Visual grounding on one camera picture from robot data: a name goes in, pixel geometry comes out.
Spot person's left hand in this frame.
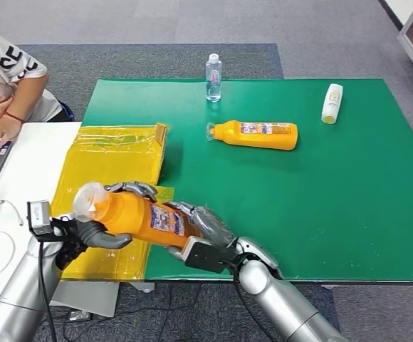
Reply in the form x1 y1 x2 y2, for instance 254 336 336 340
0 115 22 150

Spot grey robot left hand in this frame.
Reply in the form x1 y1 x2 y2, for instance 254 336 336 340
51 180 158 271

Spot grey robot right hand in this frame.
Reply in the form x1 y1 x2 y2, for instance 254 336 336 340
163 201 236 250

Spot orange detergent bottle clear cap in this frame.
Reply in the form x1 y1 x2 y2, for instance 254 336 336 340
72 181 203 250
206 120 299 152

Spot clear water bottle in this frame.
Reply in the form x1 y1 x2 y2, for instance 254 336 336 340
205 53 223 103

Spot small white bottle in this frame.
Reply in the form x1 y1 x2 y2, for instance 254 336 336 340
320 83 344 125

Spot person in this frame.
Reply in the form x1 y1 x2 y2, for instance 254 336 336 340
0 21 64 150

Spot white side table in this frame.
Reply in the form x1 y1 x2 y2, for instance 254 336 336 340
0 121 121 318

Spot yellow film wrapped cardboard box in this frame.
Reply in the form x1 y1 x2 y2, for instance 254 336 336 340
51 123 176 282

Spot dark blue chair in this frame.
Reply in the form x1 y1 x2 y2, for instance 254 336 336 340
57 100 76 124

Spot red bracelet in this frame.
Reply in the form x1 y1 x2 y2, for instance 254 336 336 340
4 110 25 125

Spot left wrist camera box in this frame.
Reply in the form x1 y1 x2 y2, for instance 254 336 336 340
27 199 54 238

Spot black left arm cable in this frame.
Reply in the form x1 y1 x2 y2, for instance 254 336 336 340
36 239 58 342

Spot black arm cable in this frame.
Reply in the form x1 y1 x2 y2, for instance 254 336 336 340
36 239 58 342
232 261 276 342

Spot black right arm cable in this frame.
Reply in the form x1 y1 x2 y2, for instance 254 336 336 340
232 261 276 342

